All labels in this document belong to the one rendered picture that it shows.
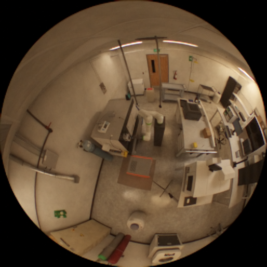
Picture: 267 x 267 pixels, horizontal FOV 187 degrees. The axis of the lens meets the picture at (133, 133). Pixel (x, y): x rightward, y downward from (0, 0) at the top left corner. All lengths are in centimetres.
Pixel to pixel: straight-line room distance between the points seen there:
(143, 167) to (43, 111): 212
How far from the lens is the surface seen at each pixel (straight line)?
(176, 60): 461
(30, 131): 178
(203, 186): 145
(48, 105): 185
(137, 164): 152
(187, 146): 199
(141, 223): 240
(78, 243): 283
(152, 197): 271
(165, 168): 266
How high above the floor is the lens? 261
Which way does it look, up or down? 58 degrees down
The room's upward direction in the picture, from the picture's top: 24 degrees counter-clockwise
